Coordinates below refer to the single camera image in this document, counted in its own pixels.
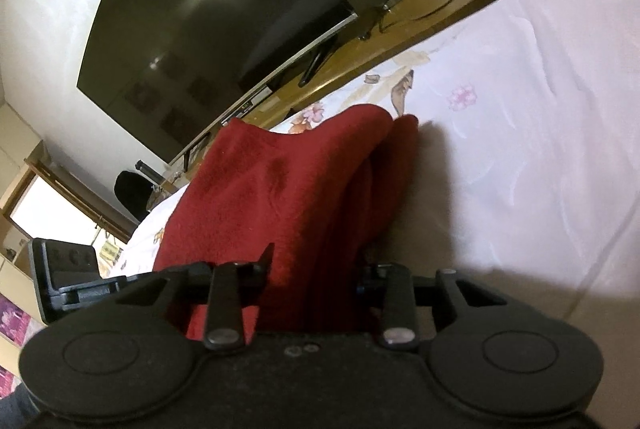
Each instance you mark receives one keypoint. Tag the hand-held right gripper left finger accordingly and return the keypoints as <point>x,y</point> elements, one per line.
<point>225,304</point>

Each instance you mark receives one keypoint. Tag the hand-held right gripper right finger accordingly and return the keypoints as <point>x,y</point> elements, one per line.
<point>397,304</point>

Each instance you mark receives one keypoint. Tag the red knit sweater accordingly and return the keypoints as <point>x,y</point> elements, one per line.
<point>280,199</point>

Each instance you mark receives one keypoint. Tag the purple floral cloth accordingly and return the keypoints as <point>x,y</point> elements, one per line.
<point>12,324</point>

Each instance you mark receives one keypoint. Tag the black chair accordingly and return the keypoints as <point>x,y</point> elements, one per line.
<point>131,195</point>

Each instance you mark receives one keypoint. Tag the silver set-top box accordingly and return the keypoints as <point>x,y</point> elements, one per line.
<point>254,101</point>

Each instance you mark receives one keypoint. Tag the white floral bedsheet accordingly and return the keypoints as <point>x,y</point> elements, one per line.
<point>525,109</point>

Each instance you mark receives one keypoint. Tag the black flat television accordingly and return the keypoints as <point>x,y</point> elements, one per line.
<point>200,34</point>

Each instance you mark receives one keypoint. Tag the wooden door frame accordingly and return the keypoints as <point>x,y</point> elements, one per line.
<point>45,169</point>

